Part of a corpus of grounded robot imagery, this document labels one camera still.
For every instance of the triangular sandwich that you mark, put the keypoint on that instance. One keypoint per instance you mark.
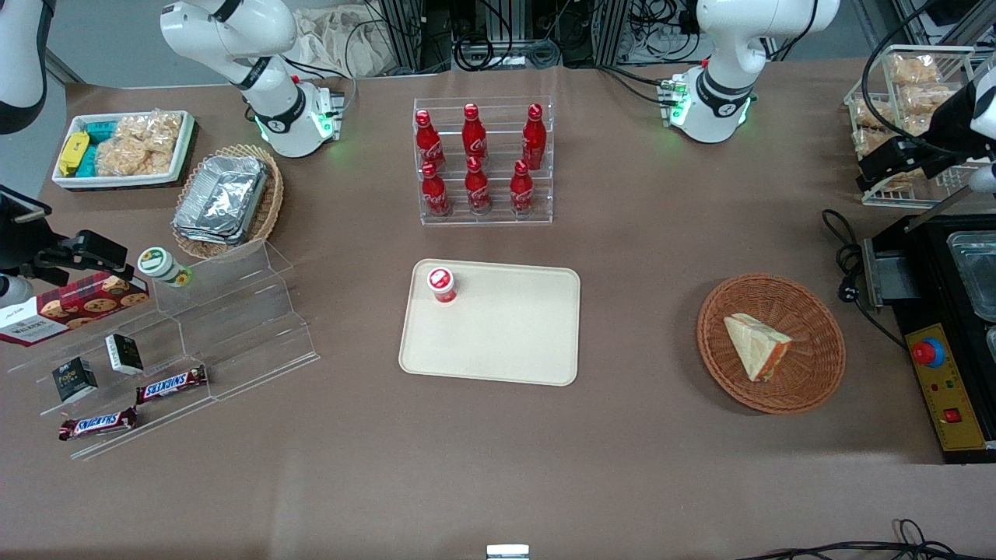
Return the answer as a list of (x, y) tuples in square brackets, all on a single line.
[(756, 346)]

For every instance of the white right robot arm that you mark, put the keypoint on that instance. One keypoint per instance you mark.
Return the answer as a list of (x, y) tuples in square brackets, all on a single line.
[(233, 31)]

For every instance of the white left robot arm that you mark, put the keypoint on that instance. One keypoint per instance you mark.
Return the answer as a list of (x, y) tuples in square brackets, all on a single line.
[(724, 47)]

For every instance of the light oval wicker basket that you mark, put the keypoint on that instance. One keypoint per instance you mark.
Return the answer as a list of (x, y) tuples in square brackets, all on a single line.
[(272, 202)]

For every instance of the brown round wicker basket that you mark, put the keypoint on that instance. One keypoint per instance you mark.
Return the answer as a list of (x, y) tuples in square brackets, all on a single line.
[(813, 377)]

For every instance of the beige plastic serving tray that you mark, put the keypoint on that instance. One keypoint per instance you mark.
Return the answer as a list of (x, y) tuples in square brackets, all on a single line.
[(506, 327)]

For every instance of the clear bag of fried snacks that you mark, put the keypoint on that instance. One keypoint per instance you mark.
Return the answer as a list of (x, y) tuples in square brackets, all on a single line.
[(870, 141), (906, 183), (926, 99), (870, 117), (914, 68)]

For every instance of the red tartan cookie box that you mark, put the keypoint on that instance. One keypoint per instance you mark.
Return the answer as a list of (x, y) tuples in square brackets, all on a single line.
[(70, 307)]

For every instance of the green lidded white cup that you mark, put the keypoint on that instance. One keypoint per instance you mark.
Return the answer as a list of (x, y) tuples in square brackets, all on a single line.
[(159, 264)]

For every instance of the white rectangular plastic bin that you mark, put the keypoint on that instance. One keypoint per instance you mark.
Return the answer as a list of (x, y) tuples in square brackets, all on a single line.
[(124, 180)]

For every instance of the teal snack pack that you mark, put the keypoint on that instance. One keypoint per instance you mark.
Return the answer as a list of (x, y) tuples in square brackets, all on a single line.
[(101, 131), (88, 162)]

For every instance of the clear bag of rice crackers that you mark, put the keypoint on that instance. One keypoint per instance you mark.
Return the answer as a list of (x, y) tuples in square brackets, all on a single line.
[(156, 132), (128, 159)]

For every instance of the yellow snack pack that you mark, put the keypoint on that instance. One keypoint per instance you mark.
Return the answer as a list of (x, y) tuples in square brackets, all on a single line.
[(74, 152)]

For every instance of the small black carton box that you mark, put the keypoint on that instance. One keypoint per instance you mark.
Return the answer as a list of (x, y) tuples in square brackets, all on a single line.
[(124, 354), (75, 379)]

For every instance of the steel pan in machine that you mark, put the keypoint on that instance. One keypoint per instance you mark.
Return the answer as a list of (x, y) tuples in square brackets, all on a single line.
[(976, 272)]

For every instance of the aluminium foil food container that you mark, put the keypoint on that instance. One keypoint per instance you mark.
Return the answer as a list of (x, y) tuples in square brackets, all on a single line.
[(222, 198)]

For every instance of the Snickers chocolate bar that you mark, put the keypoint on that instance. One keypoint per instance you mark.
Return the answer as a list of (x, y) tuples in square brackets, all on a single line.
[(97, 424), (171, 385)]

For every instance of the black machine with yellow panel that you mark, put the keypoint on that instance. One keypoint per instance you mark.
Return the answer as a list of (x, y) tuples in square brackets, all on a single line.
[(926, 311)]

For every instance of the clear acrylic step shelf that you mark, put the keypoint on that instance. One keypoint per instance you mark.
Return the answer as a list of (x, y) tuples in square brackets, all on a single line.
[(233, 327)]

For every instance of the red emergency stop button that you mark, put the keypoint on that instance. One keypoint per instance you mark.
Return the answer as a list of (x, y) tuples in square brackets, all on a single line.
[(927, 353)]

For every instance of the crumpled beige cloth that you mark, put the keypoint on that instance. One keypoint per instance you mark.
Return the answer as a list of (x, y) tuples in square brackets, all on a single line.
[(334, 43)]

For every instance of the red cola bottle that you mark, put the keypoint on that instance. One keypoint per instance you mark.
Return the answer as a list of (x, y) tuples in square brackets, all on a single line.
[(429, 144), (521, 190), (478, 190), (435, 194), (474, 136), (534, 140)]

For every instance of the red lidded yoghurt cup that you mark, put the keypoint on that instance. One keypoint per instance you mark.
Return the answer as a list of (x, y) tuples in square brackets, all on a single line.
[(441, 284)]

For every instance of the clear acrylic bottle rack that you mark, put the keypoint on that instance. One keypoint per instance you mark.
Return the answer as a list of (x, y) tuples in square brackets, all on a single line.
[(498, 220)]

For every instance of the red rocker switch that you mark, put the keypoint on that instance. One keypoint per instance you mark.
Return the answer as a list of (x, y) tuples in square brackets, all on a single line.
[(952, 415)]

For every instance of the aluminium profile frame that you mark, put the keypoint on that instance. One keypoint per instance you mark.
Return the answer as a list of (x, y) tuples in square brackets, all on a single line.
[(615, 31), (403, 35)]

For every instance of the small white edge bracket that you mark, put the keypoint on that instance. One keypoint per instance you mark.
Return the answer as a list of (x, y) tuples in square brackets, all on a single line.
[(507, 552)]

